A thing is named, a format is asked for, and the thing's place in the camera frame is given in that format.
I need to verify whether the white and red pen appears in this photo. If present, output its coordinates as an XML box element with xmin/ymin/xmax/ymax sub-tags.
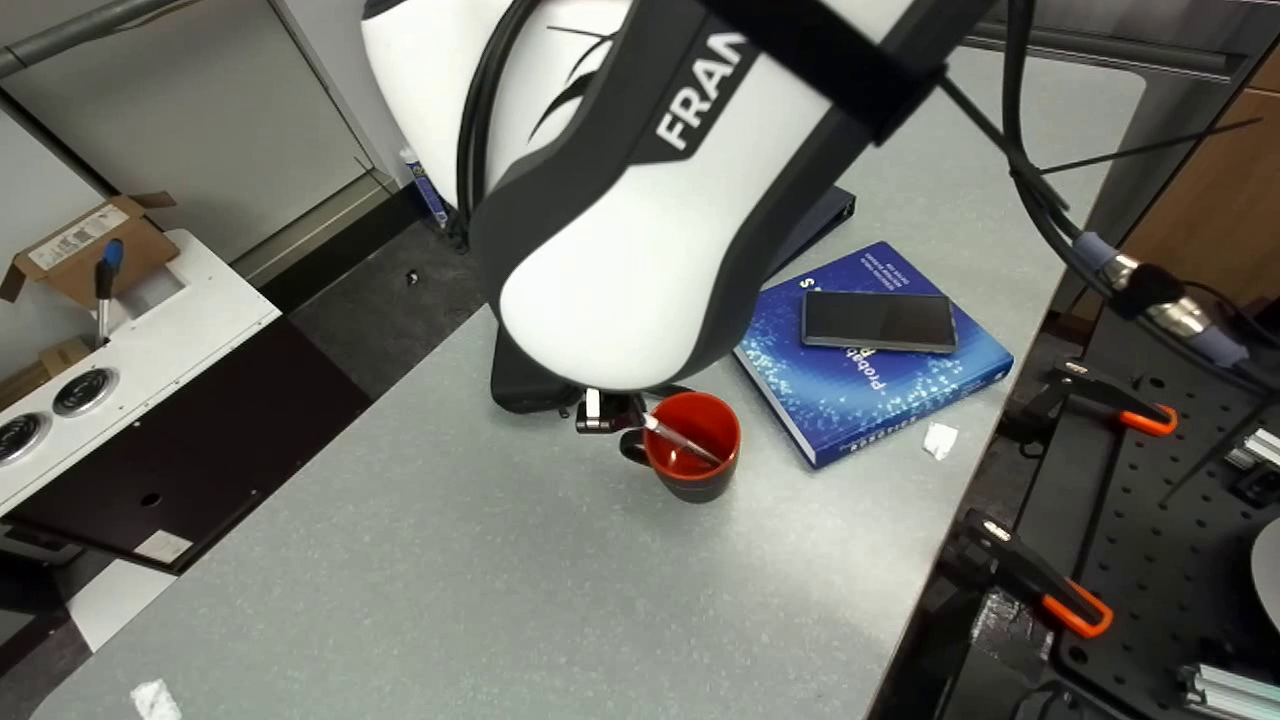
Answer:
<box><xmin>638</xmin><ymin>412</ymin><xmax>731</xmax><ymax>468</ymax></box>

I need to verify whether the red mug with black outside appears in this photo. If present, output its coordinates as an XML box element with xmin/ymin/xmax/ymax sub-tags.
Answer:
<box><xmin>616</xmin><ymin>388</ymin><xmax>742</xmax><ymax>510</ymax></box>

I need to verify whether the blue sparkle-cover book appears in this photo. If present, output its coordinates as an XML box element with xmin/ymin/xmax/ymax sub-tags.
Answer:
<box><xmin>729</xmin><ymin>237</ymin><xmax>1014</xmax><ymax>472</ymax></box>

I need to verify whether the black smartphone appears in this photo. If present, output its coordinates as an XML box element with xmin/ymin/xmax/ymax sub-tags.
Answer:
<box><xmin>796</xmin><ymin>289</ymin><xmax>962</xmax><ymax>361</ymax></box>

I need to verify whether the small white paper scrap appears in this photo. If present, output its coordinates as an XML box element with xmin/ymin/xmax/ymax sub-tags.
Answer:
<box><xmin>920</xmin><ymin>422</ymin><xmax>962</xmax><ymax>464</ymax></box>

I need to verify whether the black floor board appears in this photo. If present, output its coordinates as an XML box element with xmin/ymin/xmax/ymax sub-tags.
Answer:
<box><xmin>8</xmin><ymin>315</ymin><xmax>375</xmax><ymax>578</ymax></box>

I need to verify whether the black clamp with orange tip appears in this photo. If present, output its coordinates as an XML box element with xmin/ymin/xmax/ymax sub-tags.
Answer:
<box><xmin>1042</xmin><ymin>361</ymin><xmax>1185</xmax><ymax>446</ymax></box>
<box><xmin>950</xmin><ymin>510</ymin><xmax>1121</xmax><ymax>646</ymax></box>

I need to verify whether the white panel with round holes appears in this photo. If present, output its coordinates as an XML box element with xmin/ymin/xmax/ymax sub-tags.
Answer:
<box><xmin>0</xmin><ymin>225</ymin><xmax>282</xmax><ymax>521</ymax></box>

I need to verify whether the black perforated board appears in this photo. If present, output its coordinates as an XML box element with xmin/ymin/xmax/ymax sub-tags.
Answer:
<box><xmin>933</xmin><ymin>310</ymin><xmax>1280</xmax><ymax>720</ymax></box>

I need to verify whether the open cardboard box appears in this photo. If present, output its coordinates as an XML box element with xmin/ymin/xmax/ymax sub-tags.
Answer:
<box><xmin>0</xmin><ymin>194</ymin><xmax>185</xmax><ymax>313</ymax></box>

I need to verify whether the white paper sheet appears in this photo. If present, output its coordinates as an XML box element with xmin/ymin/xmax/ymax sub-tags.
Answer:
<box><xmin>64</xmin><ymin>557</ymin><xmax>179</xmax><ymax>657</ymax></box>

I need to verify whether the white tape piece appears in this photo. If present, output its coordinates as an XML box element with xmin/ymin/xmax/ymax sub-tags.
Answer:
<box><xmin>126</xmin><ymin>677</ymin><xmax>185</xmax><ymax>720</ymax></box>

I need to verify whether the brown wooden cabinet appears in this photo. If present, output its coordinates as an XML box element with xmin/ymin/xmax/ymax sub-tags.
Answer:
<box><xmin>1114</xmin><ymin>72</ymin><xmax>1280</xmax><ymax>315</ymax></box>

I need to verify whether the silver aluminium profile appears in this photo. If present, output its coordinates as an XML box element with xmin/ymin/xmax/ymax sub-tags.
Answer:
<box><xmin>1176</xmin><ymin>662</ymin><xmax>1280</xmax><ymax>720</ymax></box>

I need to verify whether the black velcro strap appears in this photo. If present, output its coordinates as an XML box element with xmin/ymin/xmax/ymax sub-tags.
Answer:
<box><xmin>699</xmin><ymin>0</ymin><xmax>950</xmax><ymax>149</ymax></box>

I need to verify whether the thick black cable with connector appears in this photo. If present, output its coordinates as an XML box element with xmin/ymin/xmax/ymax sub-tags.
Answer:
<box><xmin>997</xmin><ymin>0</ymin><xmax>1280</xmax><ymax>392</ymax></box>

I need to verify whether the blue-handled tool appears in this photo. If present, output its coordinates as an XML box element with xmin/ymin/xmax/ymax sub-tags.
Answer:
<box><xmin>90</xmin><ymin>237</ymin><xmax>131</xmax><ymax>343</ymax></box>

